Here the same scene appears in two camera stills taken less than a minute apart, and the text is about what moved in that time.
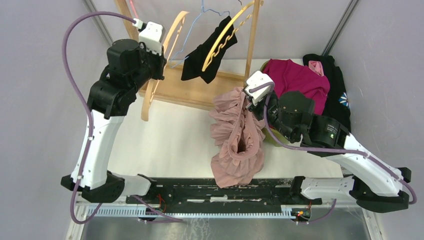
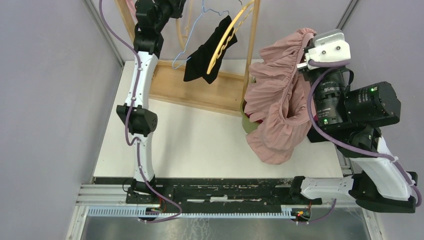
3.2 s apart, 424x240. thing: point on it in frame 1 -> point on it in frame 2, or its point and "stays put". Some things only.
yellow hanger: (150, 93) -> (188, 26)
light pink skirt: (237, 132) -> (281, 99)
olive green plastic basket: (272, 132) -> (248, 126)
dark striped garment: (194, 64) stays put
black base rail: (203, 191) stays put
